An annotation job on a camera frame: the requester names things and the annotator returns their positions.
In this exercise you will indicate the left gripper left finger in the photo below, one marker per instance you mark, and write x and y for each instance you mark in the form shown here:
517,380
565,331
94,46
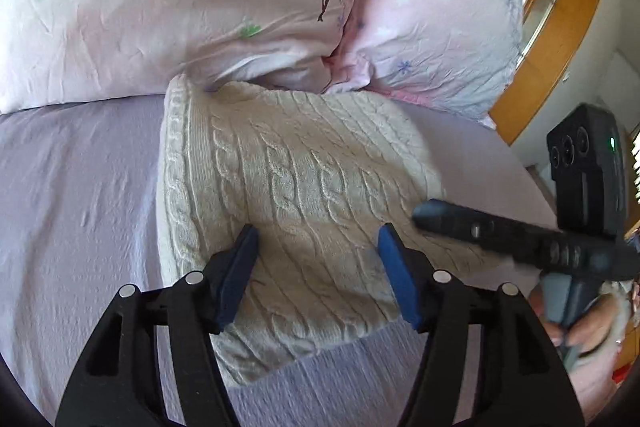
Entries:
150,343

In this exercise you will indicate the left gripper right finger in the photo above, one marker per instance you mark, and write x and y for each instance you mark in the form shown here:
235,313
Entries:
487,360

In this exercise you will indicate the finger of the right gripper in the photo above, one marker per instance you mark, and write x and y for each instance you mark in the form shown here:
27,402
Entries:
525,243

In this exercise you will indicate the beige cable knit sweater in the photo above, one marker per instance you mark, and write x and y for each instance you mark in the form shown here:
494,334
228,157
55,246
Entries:
317,175

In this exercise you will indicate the person right hand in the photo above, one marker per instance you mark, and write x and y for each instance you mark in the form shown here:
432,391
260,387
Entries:
588,332

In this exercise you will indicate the pink fluffy sleeve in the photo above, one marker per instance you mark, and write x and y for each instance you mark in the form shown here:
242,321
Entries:
592,374

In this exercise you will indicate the lilac bed sheet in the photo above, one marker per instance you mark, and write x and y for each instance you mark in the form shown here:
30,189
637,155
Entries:
78,221

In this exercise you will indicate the right pink floral pillow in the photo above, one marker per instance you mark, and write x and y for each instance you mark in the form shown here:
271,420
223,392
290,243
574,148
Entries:
456,56

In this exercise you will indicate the black camera box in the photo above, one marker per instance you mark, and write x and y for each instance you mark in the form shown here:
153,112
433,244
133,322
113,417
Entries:
588,170

